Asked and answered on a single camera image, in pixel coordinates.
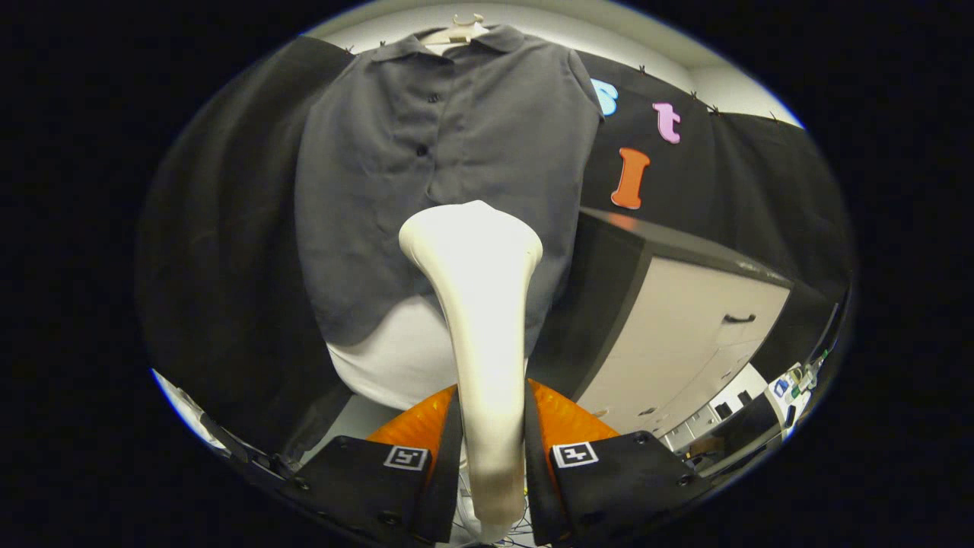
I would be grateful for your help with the grey cabinet with dark top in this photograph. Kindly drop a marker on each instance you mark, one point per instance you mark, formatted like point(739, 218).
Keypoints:
point(685, 327)

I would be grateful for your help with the cluttered white side table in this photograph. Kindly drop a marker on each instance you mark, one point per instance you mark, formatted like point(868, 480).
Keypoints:
point(795, 384)

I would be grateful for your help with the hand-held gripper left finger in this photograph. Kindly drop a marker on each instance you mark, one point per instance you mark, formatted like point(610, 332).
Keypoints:
point(445, 487)

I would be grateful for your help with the white plastic sheet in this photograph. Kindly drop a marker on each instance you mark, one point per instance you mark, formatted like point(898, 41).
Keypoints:
point(186, 407)

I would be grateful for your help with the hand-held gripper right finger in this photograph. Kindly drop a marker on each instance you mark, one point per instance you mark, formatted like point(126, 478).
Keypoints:
point(540, 487)

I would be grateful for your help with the white low cabinet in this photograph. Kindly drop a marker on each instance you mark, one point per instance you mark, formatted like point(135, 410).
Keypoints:
point(708, 415)

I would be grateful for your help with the grey button-up shirt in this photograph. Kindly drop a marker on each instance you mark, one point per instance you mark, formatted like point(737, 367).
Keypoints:
point(365, 190)

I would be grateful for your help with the cream garment steamer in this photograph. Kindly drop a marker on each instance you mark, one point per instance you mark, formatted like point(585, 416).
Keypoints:
point(483, 304)

